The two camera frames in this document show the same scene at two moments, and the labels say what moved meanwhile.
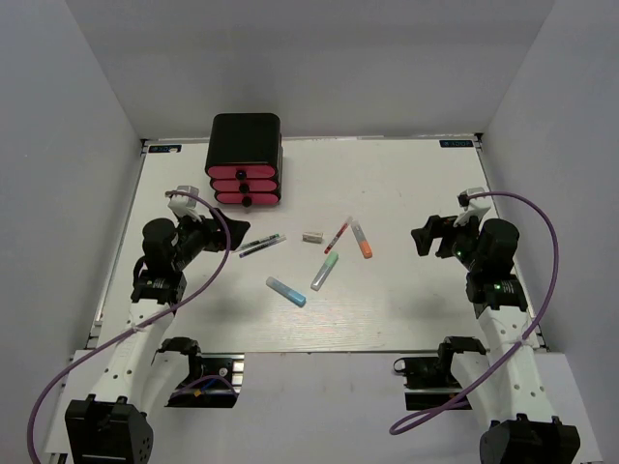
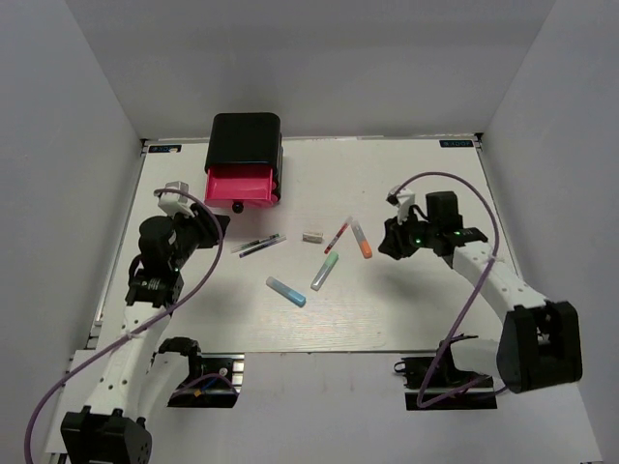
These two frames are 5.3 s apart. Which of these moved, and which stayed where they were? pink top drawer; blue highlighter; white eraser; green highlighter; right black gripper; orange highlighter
Moved: pink top drawer; right black gripper
Stayed: white eraser; green highlighter; orange highlighter; blue highlighter
